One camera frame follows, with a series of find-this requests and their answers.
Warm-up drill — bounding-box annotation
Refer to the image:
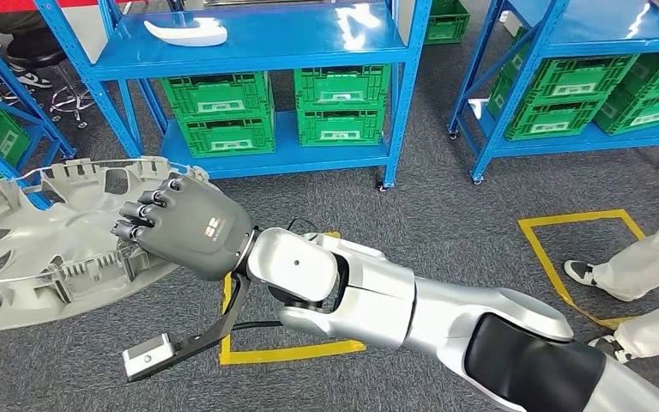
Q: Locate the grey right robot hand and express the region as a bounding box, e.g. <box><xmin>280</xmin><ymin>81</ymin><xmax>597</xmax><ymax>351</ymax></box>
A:
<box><xmin>110</xmin><ymin>173</ymin><xmax>257</xmax><ymax>284</ymax></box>

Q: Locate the speckled white curved plastic part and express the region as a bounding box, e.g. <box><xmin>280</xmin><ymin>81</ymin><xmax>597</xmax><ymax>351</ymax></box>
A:
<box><xmin>143</xmin><ymin>18</ymin><xmax>229</xmax><ymax>48</ymax></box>

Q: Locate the wide blue metal shelf rack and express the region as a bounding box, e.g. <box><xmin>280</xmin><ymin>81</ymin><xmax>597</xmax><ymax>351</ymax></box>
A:
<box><xmin>33</xmin><ymin>0</ymin><xmax>434</xmax><ymax>191</ymax></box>

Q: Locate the black and white shoe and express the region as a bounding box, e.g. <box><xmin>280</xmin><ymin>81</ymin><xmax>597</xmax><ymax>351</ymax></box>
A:
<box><xmin>9</xmin><ymin>61</ymin><xmax>53</xmax><ymax>90</ymax></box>

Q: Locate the white cabinet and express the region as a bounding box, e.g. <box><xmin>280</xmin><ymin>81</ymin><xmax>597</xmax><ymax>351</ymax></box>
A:
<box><xmin>59</xmin><ymin>5</ymin><xmax>109</xmax><ymax>50</ymax></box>

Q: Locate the black stool chrome base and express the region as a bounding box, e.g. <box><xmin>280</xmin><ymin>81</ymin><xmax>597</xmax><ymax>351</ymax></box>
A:
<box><xmin>6</xmin><ymin>28</ymin><xmax>98</xmax><ymax>129</ymax></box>

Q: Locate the red barrier tape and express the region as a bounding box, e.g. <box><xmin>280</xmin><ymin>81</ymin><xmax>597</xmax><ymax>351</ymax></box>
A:
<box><xmin>0</xmin><ymin>0</ymin><xmax>103</xmax><ymax>15</ymax></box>

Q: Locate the person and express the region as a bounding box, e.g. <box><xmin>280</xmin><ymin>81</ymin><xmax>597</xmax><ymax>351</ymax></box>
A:
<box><xmin>563</xmin><ymin>198</ymin><xmax>659</xmax><ymax>365</ymax></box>

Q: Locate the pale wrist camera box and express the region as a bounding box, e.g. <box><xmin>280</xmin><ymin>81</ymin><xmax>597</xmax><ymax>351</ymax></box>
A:
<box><xmin>246</xmin><ymin>227</ymin><xmax>341</xmax><ymax>304</ymax></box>

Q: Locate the black flat bracket module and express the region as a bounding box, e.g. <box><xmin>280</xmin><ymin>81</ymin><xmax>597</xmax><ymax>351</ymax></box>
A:
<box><xmin>122</xmin><ymin>272</ymin><xmax>251</xmax><ymax>383</ymax></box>

